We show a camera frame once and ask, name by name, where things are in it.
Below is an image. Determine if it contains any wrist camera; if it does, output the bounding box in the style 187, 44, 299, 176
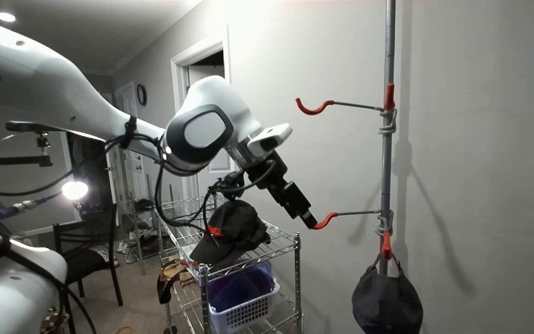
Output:
210, 171, 248, 201

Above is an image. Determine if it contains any white laundry basket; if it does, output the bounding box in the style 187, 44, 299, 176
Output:
208, 278, 280, 334

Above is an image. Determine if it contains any wire shoe rack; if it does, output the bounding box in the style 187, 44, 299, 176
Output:
119, 174, 168, 275

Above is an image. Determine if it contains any brown cap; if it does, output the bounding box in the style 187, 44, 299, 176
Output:
157, 260, 189, 305

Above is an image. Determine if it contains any dark grey cap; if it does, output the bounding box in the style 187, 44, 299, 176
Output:
351, 253, 424, 334

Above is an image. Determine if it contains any wire shelf rack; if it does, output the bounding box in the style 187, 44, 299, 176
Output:
156, 197, 304, 334

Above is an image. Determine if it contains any pair of white shoes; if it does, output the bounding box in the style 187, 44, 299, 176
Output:
117, 239, 139, 264

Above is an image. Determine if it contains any metal pole with orange hooks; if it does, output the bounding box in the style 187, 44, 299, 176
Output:
295, 0, 397, 277

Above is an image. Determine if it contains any white door frame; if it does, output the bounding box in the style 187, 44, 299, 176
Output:
170, 26, 236, 201

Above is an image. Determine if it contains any black chair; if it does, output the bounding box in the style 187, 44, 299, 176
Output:
53, 204, 124, 307

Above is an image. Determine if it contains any work lamp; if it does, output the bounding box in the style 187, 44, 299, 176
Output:
0, 180, 89, 219

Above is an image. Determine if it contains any white door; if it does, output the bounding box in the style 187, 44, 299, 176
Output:
114, 82, 150, 201

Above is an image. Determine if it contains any purple cloth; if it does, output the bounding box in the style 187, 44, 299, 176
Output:
208, 261, 275, 312

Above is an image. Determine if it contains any black cap with red print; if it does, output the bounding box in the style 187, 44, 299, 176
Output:
190, 199, 272, 266

